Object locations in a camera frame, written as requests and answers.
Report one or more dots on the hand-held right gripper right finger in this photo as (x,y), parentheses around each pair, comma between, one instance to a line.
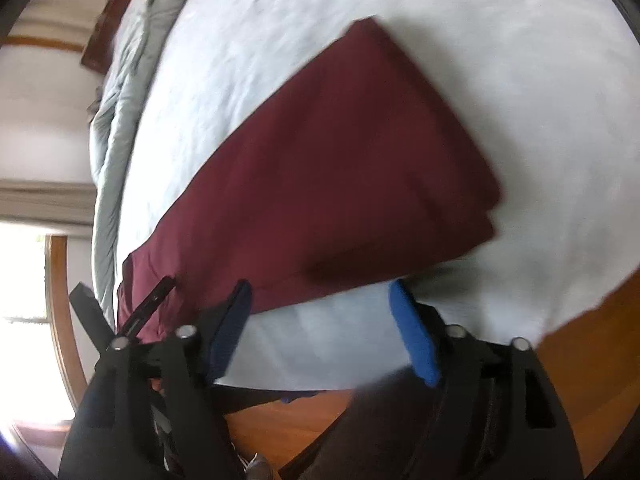
(415,335)

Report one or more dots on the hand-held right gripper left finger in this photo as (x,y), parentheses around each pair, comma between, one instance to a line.
(230,332)

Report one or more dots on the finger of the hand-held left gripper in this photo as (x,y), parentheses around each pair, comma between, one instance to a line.
(90,310)
(147,305)

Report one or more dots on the maroon towel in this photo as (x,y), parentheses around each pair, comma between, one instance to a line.
(325,160)

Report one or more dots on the beige curtain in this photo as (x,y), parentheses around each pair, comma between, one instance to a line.
(65,5)
(45,205)

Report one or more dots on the grey shoe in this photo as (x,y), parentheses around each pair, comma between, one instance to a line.
(260,467)

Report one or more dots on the grey duvet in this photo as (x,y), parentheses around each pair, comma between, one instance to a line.
(120,110)

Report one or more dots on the dark wooden headboard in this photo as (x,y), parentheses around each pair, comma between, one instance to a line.
(100,50)

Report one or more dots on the bed with white sheet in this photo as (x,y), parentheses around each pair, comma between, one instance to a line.
(300,25)

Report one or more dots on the window with wooden frame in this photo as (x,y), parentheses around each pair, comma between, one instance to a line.
(57,285)

